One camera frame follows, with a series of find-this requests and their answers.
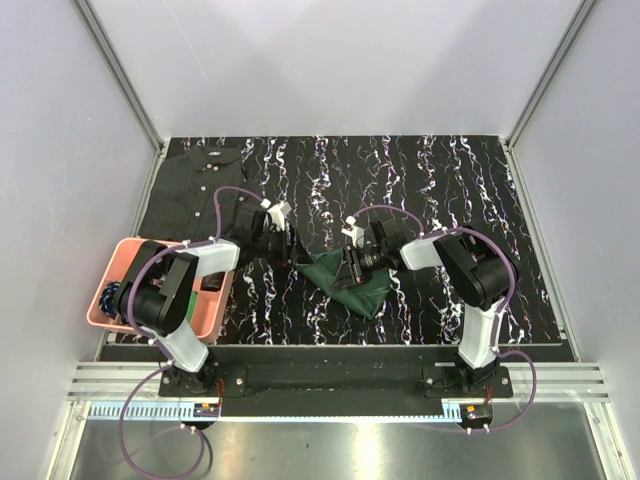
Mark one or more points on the pink compartment tray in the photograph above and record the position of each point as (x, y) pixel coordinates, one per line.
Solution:
(209, 311)

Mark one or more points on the aluminium frame rail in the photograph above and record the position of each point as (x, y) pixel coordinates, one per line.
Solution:
(544, 382)

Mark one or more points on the dark brown rolled cloth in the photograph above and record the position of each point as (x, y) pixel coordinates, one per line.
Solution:
(213, 282)

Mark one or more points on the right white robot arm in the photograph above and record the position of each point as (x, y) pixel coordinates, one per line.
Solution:
(480, 272)

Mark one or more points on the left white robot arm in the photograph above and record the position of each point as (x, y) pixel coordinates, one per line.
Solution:
(154, 294)

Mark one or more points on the green cloth napkin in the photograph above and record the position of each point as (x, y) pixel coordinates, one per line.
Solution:
(364, 299)

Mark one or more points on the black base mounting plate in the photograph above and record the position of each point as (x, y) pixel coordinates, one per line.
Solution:
(326, 406)

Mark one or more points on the blue patterned rolled tie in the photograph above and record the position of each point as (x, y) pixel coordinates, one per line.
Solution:
(106, 299)

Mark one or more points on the green rolled cloth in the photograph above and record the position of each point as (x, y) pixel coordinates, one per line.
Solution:
(191, 306)

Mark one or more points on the dark pinstriped shirt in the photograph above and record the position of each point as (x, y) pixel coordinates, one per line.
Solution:
(194, 194)

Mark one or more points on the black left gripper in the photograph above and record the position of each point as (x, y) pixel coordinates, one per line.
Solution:
(288, 253)

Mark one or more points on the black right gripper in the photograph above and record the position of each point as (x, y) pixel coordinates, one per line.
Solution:
(345, 276)

